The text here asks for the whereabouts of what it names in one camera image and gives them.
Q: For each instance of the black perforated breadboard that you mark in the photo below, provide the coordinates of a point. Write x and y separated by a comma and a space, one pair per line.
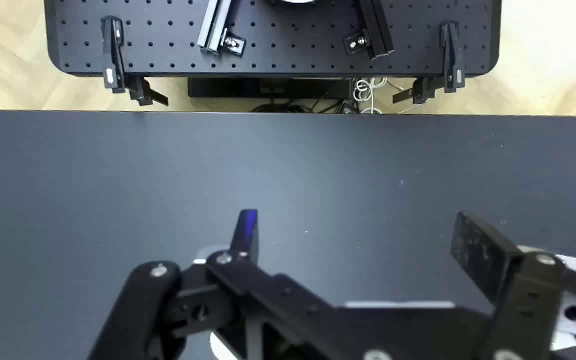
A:
300, 56

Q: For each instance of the black box under breadboard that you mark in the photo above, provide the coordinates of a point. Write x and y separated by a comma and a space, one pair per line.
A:
269, 88

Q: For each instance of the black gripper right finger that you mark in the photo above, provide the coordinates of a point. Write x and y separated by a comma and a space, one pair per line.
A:
485, 252

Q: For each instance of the small black bracket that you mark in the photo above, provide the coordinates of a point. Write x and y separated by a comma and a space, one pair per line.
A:
359, 42

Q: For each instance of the black mounting bar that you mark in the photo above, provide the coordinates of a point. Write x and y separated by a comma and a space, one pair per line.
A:
378, 23

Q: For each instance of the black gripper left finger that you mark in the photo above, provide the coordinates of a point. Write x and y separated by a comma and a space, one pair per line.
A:
244, 243

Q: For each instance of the metal extrusion rail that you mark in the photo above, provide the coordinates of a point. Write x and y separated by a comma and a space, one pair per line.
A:
211, 27

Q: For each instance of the black table clamp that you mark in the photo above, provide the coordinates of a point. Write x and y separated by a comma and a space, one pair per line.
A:
114, 53
451, 53

